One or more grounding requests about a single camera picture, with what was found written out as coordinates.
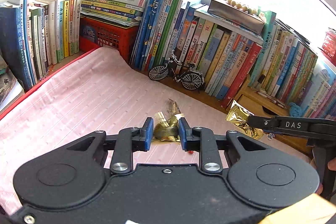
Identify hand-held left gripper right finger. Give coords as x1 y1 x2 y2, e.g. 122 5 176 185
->
178 118 279 174

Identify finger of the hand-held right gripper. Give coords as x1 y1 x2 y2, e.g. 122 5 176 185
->
248 115 336 140

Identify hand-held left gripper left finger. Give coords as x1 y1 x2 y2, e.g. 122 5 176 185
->
52 118 154 174

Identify gold candy wrapper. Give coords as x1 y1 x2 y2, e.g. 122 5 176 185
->
226 100 264 140
154 112 185 143

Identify row of thin series books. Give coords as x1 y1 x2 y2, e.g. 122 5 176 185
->
248 10 336 119

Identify row of tall upright books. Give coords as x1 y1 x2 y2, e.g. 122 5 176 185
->
130 0 263 109

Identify row of white yellow books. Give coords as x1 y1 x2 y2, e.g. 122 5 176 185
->
0 0 83 92

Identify person's right hand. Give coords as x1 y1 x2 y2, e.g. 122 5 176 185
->
310 157 336 196

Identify blue yarn ball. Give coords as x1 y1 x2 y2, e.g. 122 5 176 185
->
289 102 305 117

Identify marker pen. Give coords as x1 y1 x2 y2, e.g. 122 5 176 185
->
256 90 286 107

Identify clear crinkled wrapper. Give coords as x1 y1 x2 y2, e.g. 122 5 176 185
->
168 98 182 115

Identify wooden drawer organizer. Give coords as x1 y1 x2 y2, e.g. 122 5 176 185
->
220 74 315 157

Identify tan wooden board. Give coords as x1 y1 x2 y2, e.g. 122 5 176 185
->
262 191 336 224

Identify black miniature bicycle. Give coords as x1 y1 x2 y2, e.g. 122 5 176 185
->
148 49 206 93

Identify pink striped cloth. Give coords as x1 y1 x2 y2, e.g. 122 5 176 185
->
0 47 313 215

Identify red lattice plastic basket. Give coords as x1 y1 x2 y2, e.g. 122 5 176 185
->
321 28 336 67

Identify red plastic crate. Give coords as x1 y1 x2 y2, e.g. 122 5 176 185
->
79 17 139 63

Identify grey flat box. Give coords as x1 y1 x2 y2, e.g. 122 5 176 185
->
207 0 266 35

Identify white flat book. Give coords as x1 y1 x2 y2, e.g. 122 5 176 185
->
194 7 264 43

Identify stack of flat workbooks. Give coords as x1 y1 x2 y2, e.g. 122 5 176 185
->
79 0 150 28

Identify stack of illustrated magazines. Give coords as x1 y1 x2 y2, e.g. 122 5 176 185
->
0 55 25 111

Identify wooden bead string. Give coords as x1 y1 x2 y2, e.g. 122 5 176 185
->
226 0 264 20

